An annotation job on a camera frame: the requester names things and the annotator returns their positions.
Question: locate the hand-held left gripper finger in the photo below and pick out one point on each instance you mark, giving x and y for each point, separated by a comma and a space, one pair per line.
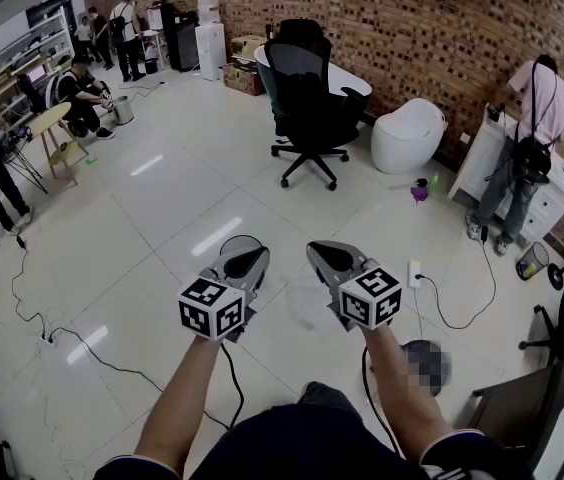
258, 275
234, 251

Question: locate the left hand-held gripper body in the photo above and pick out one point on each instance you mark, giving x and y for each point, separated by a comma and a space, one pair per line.
209, 308

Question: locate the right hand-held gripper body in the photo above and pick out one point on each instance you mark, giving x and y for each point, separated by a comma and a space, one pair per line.
369, 300

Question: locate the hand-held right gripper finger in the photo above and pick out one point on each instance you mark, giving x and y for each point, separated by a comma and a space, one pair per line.
319, 273
352, 254

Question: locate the black mesh waste bin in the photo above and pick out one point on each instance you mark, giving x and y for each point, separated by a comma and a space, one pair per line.
242, 236

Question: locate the clear plastic bin liner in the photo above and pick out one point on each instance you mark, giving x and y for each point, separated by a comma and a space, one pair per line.
307, 303

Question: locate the person's right forearm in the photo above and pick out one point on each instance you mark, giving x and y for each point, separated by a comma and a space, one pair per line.
402, 393

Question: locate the person's left forearm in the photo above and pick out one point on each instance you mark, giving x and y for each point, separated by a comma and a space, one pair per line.
177, 398

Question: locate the white power strip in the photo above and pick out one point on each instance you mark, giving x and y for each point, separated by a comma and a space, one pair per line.
414, 273

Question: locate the purple cloth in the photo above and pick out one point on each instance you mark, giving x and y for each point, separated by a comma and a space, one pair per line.
418, 195

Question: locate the person's dark trousers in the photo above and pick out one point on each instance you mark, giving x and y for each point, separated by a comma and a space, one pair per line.
327, 395

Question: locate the green spray bottle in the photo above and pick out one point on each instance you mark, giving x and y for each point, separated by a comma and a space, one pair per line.
434, 188

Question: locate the white egg-shaped toilet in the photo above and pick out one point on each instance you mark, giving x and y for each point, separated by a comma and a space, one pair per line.
404, 138

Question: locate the black mesh office chair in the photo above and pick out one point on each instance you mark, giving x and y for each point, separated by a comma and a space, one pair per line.
302, 113

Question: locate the person's dark shirt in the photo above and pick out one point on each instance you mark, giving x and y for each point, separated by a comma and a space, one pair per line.
302, 443

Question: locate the white drawer cabinet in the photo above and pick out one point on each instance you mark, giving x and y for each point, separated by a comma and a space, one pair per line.
482, 158

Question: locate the small white floor socket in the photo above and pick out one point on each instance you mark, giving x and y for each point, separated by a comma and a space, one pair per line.
49, 339

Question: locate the small mesh wastebasket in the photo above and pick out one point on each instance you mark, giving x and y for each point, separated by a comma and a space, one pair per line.
532, 263

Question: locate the small green floor scrap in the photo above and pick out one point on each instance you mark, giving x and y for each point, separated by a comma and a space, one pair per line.
92, 162

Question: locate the green and white bathtub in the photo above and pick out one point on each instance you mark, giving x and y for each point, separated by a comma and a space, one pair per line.
344, 85

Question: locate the patterned cardboard box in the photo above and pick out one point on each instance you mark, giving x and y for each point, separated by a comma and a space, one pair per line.
242, 80

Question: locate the steel pedal bin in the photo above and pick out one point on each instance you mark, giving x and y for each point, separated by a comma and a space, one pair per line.
123, 111

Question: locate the white water dispenser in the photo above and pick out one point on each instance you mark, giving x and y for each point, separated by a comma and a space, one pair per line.
210, 48

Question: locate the brown cardboard box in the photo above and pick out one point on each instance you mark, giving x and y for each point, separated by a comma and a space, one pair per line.
248, 45

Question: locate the black cabinet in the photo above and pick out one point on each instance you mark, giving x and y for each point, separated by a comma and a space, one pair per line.
182, 43

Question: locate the white shelving unit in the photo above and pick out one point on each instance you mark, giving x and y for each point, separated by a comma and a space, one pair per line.
22, 43

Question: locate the white wall socket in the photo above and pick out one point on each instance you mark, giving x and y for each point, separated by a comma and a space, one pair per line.
464, 138

